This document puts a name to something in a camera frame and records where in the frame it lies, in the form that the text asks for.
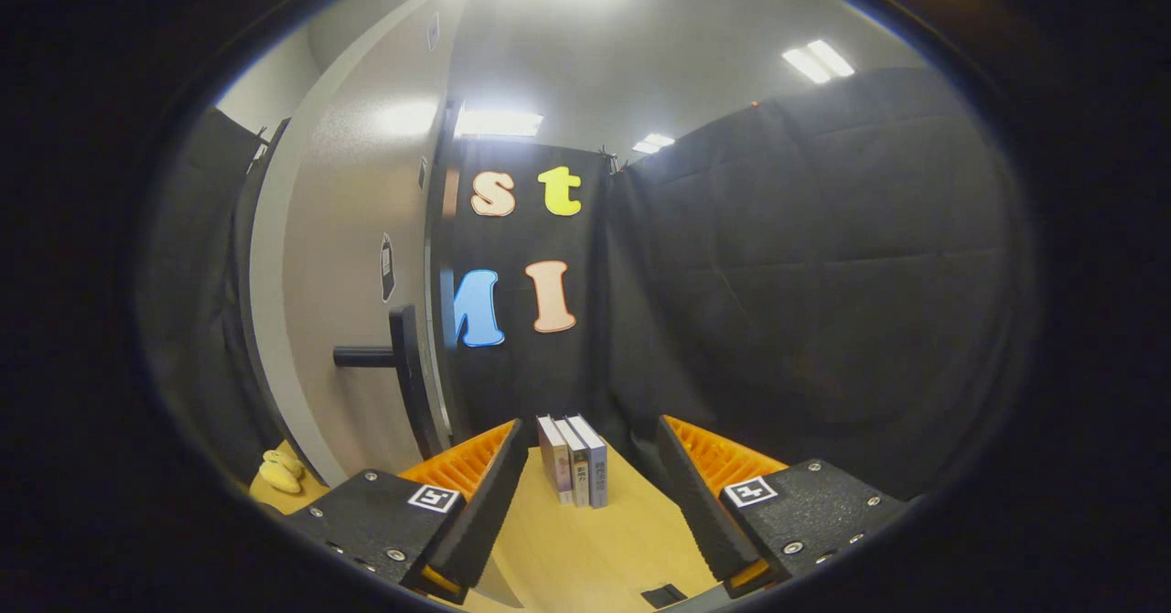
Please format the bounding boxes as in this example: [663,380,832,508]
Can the dark grey cabinet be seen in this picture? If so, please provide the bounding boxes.
[423,101,466,440]

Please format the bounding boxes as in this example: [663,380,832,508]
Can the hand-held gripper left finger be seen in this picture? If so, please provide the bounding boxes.
[279,418,530,605]

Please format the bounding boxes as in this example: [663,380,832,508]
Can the light grey cabinet door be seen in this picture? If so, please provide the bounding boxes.
[249,0,440,488]

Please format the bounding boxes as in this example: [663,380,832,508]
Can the yellow plush toy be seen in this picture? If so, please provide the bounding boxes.
[258,448,305,495]

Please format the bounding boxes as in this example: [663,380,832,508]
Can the black backdrop cloth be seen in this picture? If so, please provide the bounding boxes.
[137,64,1039,504]

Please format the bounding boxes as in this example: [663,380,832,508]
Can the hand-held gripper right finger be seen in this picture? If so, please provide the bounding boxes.
[656,414,916,598]

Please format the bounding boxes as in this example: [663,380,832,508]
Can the mauve cover book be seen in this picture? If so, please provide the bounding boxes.
[536,414,575,506]

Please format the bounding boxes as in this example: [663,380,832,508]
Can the beige cover book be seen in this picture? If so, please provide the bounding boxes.
[554,417,592,508]

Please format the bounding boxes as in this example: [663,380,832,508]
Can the black door handle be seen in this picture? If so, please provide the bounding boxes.
[333,306,446,460]

